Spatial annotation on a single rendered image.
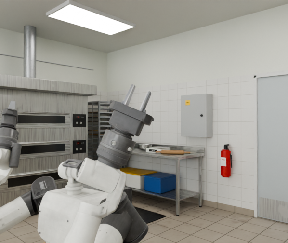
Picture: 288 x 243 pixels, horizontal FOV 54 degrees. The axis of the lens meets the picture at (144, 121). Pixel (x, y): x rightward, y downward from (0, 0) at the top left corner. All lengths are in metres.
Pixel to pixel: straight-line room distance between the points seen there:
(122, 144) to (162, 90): 4.68
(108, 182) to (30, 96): 3.79
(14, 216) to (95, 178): 0.56
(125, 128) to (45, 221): 0.52
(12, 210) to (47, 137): 3.39
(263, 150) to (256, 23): 1.85
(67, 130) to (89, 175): 4.02
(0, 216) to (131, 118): 0.70
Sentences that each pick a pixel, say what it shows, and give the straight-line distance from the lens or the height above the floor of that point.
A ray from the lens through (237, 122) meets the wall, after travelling 4.54.
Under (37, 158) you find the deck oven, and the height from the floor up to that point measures 0.84.
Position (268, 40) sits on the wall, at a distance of 4.52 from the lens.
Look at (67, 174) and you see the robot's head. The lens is 1.07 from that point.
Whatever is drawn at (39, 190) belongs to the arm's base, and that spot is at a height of 1.10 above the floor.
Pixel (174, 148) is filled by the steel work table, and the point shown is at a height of 0.93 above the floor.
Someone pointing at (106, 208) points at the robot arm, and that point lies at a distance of 0.73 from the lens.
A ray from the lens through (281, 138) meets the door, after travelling 4.34.
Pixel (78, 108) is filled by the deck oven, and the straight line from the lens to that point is 4.86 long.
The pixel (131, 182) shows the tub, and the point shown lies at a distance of 5.11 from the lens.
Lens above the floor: 1.36
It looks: level
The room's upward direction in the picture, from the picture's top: straight up
